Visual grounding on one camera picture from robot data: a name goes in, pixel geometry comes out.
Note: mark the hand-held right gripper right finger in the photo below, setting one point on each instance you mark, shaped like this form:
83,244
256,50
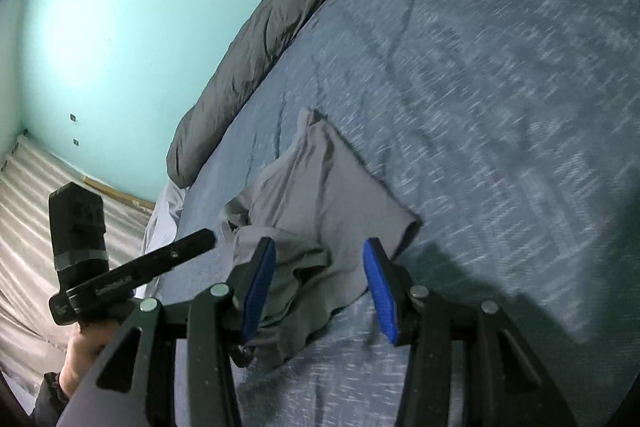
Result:
382,292

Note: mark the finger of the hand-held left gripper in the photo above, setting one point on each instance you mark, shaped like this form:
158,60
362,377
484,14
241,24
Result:
175,254

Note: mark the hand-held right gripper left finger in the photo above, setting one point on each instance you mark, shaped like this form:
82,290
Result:
260,292

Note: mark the olive grey garment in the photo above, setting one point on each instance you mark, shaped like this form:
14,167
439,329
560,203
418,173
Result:
295,292

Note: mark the grey shirt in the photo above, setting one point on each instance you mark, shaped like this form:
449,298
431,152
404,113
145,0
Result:
325,187

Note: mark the person's left hand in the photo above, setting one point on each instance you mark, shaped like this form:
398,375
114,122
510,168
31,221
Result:
82,357

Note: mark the light grey crumpled sheet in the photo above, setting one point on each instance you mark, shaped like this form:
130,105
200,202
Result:
165,227

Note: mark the striped beige curtain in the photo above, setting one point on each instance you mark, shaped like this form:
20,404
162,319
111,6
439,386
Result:
25,232

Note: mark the wooden strip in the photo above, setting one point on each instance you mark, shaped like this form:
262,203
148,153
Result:
122,194

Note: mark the blue patterned bed sheet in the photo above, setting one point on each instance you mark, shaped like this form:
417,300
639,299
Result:
475,107

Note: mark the dark grey rolled duvet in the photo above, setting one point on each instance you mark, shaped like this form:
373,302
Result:
270,32

